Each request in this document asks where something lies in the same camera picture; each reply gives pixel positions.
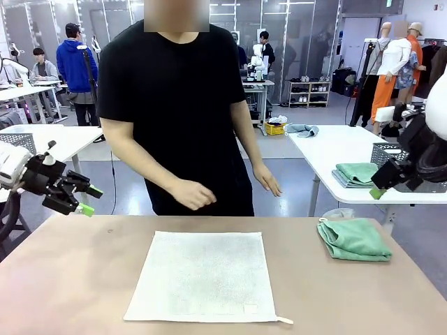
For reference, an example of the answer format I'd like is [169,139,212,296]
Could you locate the dark grey perforated basket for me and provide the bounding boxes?
[370,142,447,193]

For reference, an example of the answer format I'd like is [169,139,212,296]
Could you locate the white table with angled leg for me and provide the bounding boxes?
[0,124,105,214]

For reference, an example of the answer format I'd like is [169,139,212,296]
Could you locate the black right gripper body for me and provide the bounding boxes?
[397,112,434,192]

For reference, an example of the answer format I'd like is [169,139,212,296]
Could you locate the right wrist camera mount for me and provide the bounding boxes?
[375,103,425,124]

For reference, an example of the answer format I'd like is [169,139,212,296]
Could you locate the folded green towel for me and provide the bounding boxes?
[335,162,381,186]

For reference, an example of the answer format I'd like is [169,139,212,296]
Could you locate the mannequin with grey vest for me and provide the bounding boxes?
[351,22,394,127]

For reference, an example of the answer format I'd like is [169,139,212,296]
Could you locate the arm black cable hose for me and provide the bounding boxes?
[0,190,24,241]
[413,131,447,184]

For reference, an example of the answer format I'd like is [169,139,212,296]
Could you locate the green terry towel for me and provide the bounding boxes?
[316,217,393,262]

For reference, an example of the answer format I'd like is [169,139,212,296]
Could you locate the person in black clothes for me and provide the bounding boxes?
[258,30,277,74]

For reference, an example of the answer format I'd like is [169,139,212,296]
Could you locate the crumpled blue-grey cloth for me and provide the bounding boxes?
[284,123,321,138]

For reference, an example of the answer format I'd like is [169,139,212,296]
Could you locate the mannequin in white shirt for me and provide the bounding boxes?
[370,20,413,135]

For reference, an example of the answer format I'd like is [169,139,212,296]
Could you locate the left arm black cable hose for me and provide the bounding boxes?
[0,190,24,241]

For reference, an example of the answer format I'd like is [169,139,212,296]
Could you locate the grey round bin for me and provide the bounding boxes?
[321,208,359,219]

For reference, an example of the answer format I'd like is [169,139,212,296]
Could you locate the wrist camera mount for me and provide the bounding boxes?
[36,140,59,167]
[375,103,425,124]

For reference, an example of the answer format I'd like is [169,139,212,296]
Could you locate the black luggage bags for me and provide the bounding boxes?
[331,68,357,97]

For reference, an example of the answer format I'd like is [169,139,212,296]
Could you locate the long white desk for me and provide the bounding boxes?
[0,85,64,125]

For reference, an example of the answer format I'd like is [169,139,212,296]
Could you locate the black tripod stand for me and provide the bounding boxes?
[76,44,102,128]

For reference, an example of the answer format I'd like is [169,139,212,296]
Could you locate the rack of dark clothes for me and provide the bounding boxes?
[417,38,447,98]

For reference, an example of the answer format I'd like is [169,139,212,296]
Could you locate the grey patterned basket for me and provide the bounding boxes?
[0,132,37,156]

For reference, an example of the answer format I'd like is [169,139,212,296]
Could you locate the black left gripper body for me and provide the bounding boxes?
[23,156,71,197]

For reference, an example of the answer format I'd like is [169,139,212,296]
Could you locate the person in black t-shirt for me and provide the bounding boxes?
[96,0,256,217]

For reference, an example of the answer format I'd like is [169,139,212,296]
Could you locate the small white humanoid robot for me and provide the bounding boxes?
[249,43,266,81]

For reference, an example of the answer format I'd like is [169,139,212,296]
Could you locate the black floor cable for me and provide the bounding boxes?
[110,153,117,214]

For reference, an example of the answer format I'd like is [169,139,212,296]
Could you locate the seated person in grey top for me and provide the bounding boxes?
[29,47,61,119]

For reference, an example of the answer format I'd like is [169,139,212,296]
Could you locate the black stool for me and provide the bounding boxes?
[0,200,32,261]

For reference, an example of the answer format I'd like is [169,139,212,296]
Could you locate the person's left hand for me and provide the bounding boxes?
[251,163,284,198]

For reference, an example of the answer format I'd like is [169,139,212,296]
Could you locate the person's right hand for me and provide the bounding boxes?
[169,180,218,211]

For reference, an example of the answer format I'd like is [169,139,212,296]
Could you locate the man in blue hoodie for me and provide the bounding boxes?
[56,22,101,127]

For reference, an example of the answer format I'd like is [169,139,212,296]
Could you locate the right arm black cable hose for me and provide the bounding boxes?
[413,131,447,184]

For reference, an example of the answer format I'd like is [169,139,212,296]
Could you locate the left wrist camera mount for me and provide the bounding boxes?
[36,140,59,167]

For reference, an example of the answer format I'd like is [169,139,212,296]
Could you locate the wooden shoe rack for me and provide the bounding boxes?
[288,80,332,108]

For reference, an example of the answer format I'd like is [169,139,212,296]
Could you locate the yellow plastic crate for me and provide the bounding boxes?
[264,120,289,136]

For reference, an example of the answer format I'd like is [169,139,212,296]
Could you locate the person's right forearm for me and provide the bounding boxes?
[104,139,184,196]

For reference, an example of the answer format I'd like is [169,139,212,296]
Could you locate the mannequin in orange with hat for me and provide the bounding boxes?
[396,21,427,105]

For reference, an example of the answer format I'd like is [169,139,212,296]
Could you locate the person's left forearm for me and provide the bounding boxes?
[234,128,266,170]

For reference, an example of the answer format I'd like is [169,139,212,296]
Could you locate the white terry towel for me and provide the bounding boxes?
[122,230,294,326]

